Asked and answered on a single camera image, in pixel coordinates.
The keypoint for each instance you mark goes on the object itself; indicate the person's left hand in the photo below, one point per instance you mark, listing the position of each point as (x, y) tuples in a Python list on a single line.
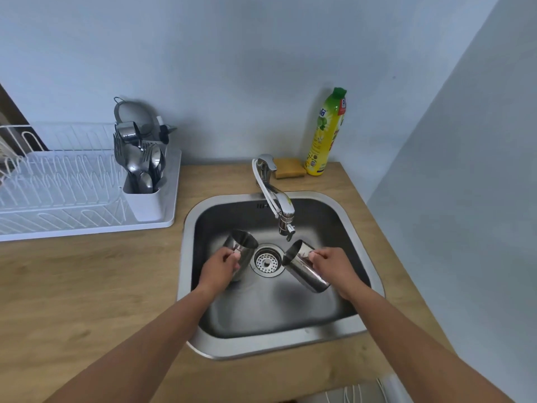
[(216, 272)]

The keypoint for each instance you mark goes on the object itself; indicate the person's right hand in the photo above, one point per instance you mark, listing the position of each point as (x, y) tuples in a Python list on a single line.
[(337, 270)]

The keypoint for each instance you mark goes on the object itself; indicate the person's right fingers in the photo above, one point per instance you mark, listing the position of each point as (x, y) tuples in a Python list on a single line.
[(319, 258)]

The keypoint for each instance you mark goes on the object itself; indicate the person's left fingers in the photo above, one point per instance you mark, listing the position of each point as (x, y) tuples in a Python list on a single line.
[(230, 256)]

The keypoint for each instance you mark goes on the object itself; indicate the steel cup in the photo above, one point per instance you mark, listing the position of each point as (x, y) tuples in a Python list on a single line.
[(241, 243), (300, 268)]

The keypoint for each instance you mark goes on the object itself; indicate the person's right forearm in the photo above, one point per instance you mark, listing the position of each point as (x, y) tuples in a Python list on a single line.
[(411, 352)]

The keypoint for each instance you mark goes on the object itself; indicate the person's left forearm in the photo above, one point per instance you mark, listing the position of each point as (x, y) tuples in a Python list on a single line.
[(138, 352)]

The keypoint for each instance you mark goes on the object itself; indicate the round sink drain strainer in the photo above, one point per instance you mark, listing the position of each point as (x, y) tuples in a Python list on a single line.
[(267, 261)]

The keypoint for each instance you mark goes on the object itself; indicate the chrome faucet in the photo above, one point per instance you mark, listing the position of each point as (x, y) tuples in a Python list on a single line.
[(279, 201)]

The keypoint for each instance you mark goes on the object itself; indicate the stainless steel sink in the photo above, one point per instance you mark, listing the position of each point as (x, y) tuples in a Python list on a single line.
[(272, 314)]

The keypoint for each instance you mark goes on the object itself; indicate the yellow sponge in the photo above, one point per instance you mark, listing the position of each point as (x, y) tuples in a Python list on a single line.
[(290, 168)]

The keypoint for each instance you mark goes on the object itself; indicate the white cutlery holder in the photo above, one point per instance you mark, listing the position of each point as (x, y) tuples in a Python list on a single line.
[(147, 205)]

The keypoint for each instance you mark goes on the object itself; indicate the yellow dish soap bottle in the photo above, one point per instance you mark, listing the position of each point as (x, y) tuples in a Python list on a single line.
[(324, 138)]

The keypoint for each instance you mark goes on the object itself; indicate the bunch of steel cutlery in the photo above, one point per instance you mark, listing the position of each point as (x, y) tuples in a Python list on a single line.
[(138, 163)]

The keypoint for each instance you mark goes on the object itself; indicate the black and white kitchen tool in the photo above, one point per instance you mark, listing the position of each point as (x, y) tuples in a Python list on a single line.
[(164, 132)]

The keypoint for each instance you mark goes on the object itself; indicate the white drain tray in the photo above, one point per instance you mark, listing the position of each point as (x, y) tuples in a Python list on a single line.
[(84, 228)]

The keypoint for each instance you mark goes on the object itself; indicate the small steel scoop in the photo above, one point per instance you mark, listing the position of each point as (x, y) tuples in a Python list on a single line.
[(127, 132)]

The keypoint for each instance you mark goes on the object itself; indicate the steel mesh strainer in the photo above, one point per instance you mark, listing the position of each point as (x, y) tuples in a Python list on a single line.
[(136, 111)]

